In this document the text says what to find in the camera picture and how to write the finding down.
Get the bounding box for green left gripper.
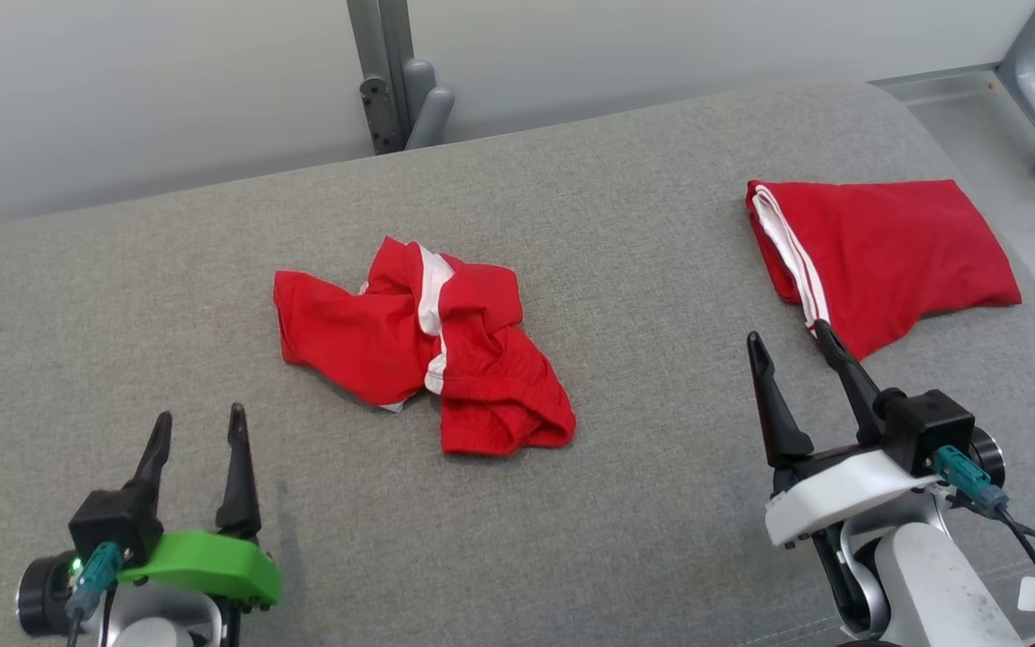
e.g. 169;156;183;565
116;402;284;614

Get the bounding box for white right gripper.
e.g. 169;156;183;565
747;319;939;549

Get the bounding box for red Bulls 23 jersey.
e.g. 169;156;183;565
745;178;1023;362

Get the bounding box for red shorts with white stripes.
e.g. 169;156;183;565
272;235;578;456

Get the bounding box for left arm cable, teal plug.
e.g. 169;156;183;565
62;541;125;647

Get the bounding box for arm cable, teal plug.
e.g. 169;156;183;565
62;541;125;647
931;445;1035;647

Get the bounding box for right arm cable, teal plug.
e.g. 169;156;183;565
931;445;1035;647

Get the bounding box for grey metal frame leg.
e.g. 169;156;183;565
872;0;1035;167

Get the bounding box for grey metal frame post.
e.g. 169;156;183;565
345;0;457;155

